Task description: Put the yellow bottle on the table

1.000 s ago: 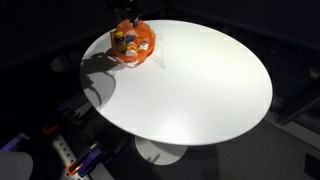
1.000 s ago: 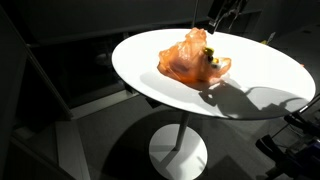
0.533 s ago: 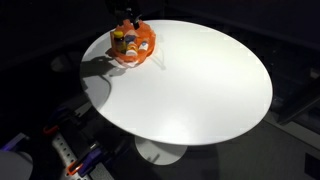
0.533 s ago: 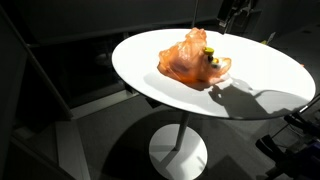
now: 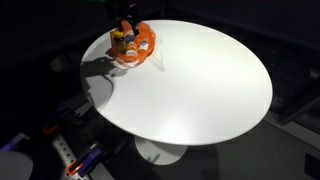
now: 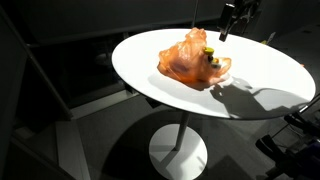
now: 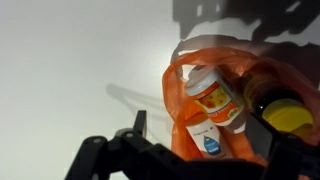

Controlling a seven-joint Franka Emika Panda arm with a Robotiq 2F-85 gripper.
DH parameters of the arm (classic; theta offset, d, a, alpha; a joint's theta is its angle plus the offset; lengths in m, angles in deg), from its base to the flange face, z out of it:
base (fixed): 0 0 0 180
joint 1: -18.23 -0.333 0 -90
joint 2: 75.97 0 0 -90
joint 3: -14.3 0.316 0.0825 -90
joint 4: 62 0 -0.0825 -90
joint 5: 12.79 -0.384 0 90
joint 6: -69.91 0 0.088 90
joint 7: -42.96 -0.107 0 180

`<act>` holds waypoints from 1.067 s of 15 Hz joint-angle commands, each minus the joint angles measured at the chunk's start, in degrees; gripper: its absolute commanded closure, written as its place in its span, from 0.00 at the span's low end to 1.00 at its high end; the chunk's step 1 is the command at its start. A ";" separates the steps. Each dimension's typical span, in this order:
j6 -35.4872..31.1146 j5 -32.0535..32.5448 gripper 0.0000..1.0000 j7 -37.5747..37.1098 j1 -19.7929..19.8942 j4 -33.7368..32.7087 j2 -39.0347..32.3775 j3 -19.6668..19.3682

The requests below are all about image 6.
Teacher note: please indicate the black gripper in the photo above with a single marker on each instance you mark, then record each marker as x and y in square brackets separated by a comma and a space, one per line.
[248, 3]

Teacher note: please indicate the small yellow black object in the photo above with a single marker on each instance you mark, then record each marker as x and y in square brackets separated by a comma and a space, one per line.
[209, 51]

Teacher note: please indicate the small yellow-green object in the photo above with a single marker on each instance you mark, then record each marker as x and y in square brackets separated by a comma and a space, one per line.
[265, 42]

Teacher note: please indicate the thin dark vertical pole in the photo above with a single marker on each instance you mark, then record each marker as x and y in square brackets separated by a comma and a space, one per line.
[195, 13]

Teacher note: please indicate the orange plastic bag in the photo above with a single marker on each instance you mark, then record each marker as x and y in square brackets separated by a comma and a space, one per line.
[186, 60]

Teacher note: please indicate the black tripod stand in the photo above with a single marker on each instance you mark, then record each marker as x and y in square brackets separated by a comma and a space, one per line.
[296, 150]

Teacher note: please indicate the dark metal railing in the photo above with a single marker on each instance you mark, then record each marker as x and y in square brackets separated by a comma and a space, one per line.
[40, 70]

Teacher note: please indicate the white table pedestal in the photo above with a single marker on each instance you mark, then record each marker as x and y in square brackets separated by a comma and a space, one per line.
[178, 153]

